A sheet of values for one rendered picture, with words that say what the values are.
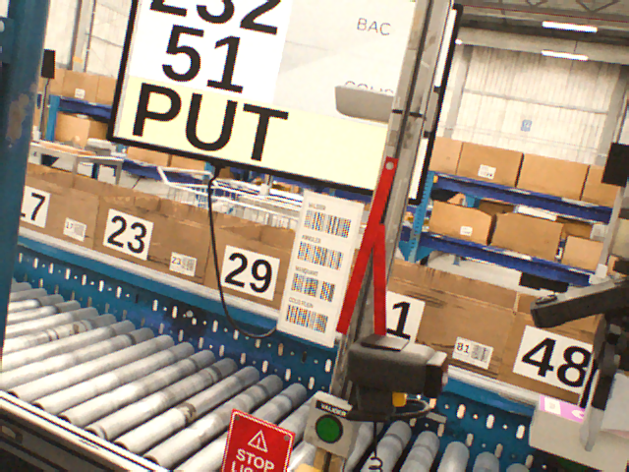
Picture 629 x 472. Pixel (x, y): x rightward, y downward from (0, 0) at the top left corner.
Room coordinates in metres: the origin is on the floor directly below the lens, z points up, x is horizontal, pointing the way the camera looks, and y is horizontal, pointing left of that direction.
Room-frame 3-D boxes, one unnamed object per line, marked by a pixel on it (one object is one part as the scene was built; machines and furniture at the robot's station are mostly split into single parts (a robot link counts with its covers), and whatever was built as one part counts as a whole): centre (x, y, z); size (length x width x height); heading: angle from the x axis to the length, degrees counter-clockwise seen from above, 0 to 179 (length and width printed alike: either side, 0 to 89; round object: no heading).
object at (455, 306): (1.43, -0.34, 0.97); 0.39 x 0.29 x 0.17; 69
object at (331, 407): (0.71, -0.08, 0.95); 0.07 x 0.03 x 0.07; 69
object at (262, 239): (1.57, 0.03, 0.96); 0.39 x 0.29 x 0.17; 69
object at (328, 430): (0.70, -0.07, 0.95); 0.03 x 0.02 x 0.03; 69
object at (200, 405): (1.13, 0.16, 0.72); 0.52 x 0.05 x 0.05; 159
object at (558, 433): (0.63, -0.35, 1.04); 0.10 x 0.06 x 0.05; 69
